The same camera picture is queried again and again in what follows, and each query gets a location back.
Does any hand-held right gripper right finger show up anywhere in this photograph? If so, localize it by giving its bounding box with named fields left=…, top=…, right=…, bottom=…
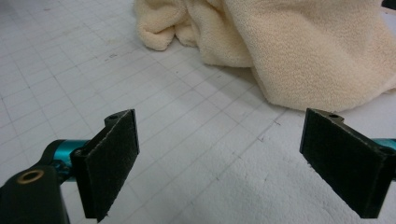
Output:
left=299, top=107, right=396, bottom=218

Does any cream terry towel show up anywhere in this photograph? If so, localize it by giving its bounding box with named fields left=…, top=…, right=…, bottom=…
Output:
left=134, top=0, right=396, bottom=113

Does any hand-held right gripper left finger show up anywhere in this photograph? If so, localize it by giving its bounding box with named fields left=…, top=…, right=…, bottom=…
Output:
left=70, top=108, right=140, bottom=222

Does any pale foam table mat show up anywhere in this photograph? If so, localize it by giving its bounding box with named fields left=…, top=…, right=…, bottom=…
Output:
left=0, top=0, right=396, bottom=224

